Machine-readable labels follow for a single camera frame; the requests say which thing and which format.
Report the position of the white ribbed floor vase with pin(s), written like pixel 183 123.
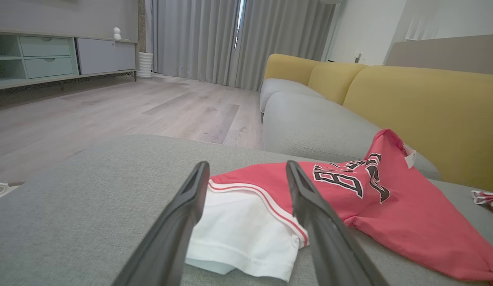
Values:
pixel 145 65

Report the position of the red Bulls 23 shorts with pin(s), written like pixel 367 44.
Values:
pixel 488 198

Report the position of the red white Bulls jersey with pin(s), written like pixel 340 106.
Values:
pixel 397 214

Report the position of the pale green cabinet drawer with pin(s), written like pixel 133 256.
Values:
pixel 49 67
pixel 45 46

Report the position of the pale green TV cabinet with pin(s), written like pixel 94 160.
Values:
pixel 8 79

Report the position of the beige wall panel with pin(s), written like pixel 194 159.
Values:
pixel 449 53

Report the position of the white laundry basket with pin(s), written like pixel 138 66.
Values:
pixel 2 190

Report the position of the grey curtain panel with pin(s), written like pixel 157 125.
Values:
pixel 278 31
pixel 194 39

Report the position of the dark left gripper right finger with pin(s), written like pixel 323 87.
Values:
pixel 329 246

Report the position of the small grey sofa seat cushion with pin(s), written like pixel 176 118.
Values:
pixel 282 89

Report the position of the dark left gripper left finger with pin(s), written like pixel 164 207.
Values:
pixel 167 246

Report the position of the white cabinet door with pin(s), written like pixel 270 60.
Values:
pixel 99 55

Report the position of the large yellow sofa back cushion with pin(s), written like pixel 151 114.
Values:
pixel 441 115

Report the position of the small white figurine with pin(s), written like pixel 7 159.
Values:
pixel 116 33

